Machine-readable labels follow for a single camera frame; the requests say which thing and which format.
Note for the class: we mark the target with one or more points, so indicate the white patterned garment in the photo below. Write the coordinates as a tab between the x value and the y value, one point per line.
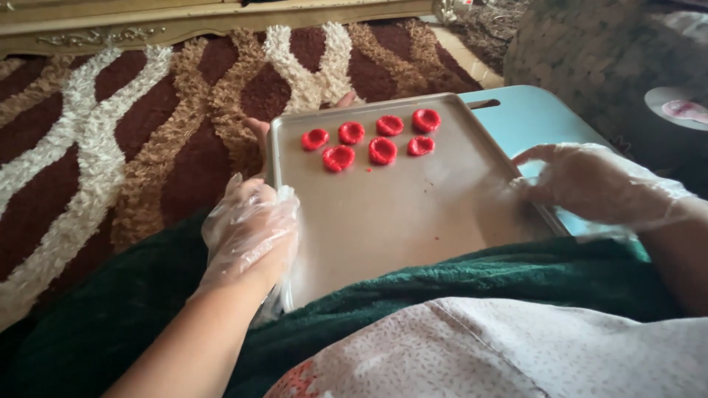
525	354

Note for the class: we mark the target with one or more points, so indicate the dark brown floor mat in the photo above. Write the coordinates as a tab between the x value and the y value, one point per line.
487	27

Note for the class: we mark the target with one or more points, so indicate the pink dough piece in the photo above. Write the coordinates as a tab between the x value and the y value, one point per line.
686	110

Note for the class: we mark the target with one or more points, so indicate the dark green fleece blanket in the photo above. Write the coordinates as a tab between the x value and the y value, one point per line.
387	287

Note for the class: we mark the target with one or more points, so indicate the person's left hand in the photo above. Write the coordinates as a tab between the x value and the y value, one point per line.
249	237

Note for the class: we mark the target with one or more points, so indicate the silver ornate furniture leg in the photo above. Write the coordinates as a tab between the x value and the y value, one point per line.
444	10

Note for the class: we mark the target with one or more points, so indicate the grey round plate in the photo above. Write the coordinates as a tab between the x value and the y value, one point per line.
661	98

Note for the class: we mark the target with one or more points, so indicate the golden carved wooden furniture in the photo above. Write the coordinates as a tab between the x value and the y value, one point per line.
166	22

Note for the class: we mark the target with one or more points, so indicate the grey patterned cushion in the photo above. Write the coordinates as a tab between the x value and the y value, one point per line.
586	61

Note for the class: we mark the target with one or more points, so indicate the person's foot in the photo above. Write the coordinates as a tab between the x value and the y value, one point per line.
259	138
347	99

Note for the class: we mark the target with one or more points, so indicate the person's left fingers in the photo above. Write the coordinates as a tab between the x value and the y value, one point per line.
251	196

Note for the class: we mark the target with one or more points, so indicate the brown patterned shaggy rug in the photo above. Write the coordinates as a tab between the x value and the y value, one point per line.
110	155

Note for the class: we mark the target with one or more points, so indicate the light blue plastic table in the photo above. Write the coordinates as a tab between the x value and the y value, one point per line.
531	121

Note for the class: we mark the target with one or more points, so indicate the group of red dough cookies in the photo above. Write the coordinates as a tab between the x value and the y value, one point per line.
383	150

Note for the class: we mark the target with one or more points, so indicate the person's right hand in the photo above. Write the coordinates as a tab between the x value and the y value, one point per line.
603	188

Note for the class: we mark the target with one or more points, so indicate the metal baking tray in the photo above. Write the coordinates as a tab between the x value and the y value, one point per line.
398	221

